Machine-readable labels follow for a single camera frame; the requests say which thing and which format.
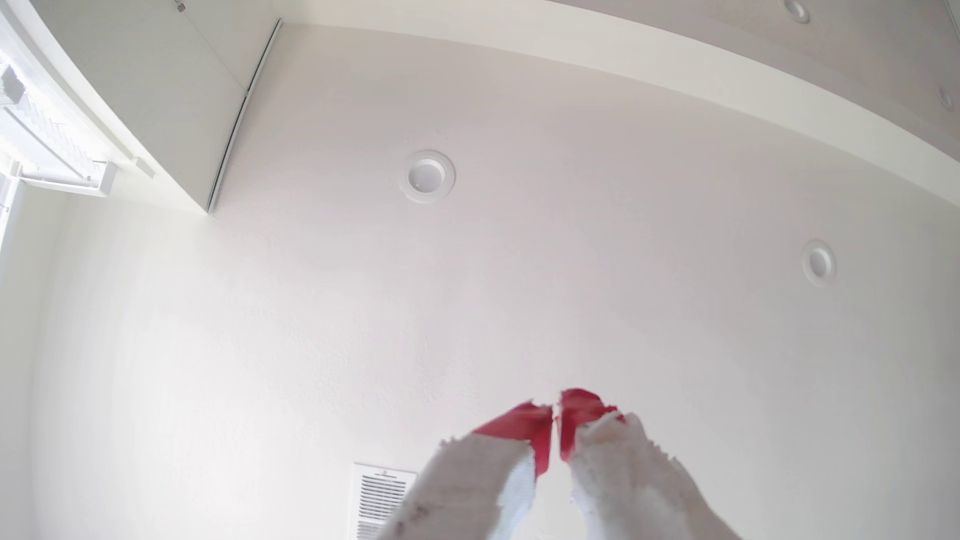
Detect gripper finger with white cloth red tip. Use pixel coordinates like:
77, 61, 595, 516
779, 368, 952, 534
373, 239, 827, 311
375, 402, 554, 540
558, 388, 744, 540

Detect white slatted air vent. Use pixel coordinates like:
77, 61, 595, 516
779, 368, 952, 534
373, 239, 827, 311
351, 462, 418, 540

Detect round recessed ceiling light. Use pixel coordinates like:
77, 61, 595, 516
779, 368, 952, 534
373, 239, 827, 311
399, 149, 457, 204
801, 238, 838, 288

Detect white door panel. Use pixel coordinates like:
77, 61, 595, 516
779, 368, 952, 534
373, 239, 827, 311
30, 0, 284, 216

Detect white window blind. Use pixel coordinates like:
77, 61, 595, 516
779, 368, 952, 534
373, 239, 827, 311
0, 58, 118, 198

